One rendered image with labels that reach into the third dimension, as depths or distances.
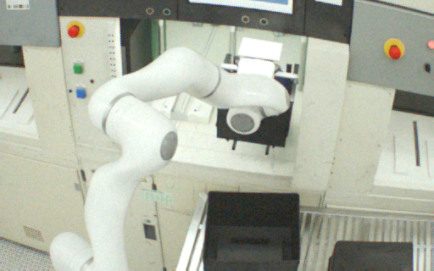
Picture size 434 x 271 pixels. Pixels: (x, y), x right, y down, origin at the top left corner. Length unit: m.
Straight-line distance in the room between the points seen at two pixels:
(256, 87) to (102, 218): 0.50
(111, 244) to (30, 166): 1.08
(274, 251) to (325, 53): 0.65
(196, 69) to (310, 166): 0.70
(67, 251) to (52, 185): 0.99
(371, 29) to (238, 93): 0.43
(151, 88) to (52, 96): 0.81
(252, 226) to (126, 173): 0.81
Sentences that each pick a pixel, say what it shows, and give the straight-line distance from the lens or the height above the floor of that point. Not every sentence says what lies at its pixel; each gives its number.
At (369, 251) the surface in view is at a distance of 1.80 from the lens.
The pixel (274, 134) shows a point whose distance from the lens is 1.84.
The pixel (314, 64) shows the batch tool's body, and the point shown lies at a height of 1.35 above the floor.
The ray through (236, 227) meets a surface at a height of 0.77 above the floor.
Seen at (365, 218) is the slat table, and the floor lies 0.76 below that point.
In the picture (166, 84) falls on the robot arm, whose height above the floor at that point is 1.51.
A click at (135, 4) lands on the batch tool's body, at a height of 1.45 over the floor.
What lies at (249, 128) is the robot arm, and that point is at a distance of 1.56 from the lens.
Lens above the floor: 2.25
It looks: 41 degrees down
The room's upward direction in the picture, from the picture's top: 1 degrees clockwise
